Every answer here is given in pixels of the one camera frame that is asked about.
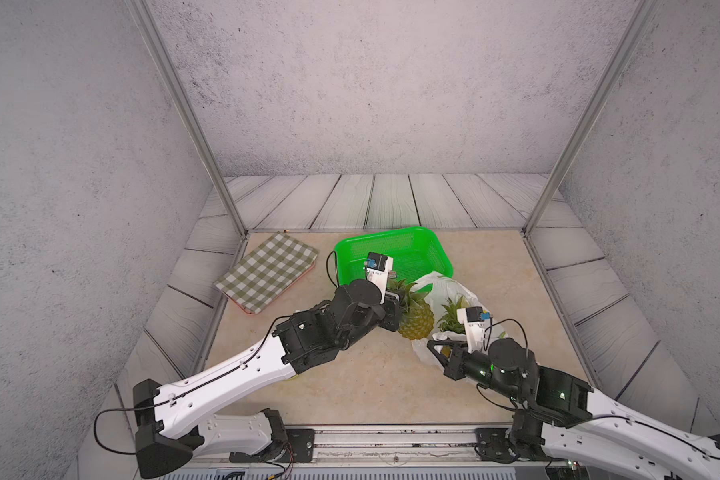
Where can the green unripe pineapple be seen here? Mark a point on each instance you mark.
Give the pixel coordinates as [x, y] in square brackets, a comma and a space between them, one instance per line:
[418, 319]

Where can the aluminium frame post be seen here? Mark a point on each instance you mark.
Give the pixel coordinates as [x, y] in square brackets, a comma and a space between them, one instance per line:
[618, 62]
[158, 51]

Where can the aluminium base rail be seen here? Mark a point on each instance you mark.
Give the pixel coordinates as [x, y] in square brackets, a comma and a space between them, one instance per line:
[446, 452]

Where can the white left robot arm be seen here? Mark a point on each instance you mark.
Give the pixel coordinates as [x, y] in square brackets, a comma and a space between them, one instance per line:
[179, 421]

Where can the left aluminium frame post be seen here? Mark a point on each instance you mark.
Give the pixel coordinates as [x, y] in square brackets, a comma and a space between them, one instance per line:
[158, 51]

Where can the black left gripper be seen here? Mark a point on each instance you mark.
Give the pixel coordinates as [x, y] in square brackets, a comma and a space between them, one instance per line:
[392, 312]

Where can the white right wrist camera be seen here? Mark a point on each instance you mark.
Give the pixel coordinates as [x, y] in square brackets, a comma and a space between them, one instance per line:
[474, 324]

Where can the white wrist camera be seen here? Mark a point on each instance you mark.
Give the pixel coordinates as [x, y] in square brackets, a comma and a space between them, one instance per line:
[378, 268]
[474, 324]

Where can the yellow ripe pineapple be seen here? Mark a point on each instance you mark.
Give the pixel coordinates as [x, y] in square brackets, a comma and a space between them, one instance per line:
[448, 325]

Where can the green plastic basket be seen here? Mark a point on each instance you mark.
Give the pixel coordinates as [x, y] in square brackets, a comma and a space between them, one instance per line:
[416, 251]

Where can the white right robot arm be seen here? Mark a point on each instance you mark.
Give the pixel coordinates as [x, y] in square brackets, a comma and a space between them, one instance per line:
[556, 416]

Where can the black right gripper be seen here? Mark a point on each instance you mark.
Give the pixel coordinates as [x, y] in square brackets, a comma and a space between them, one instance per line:
[455, 363]

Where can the white lemon print plastic bag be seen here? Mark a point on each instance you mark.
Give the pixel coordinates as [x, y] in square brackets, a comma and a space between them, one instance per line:
[446, 296]

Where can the right aluminium frame post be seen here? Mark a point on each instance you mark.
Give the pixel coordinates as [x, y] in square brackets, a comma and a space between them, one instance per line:
[618, 62]

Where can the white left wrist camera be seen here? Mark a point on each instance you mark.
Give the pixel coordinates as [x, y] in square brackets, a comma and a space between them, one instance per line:
[378, 268]

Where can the green white checkered cloth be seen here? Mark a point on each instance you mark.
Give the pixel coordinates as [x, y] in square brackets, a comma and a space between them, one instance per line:
[266, 272]

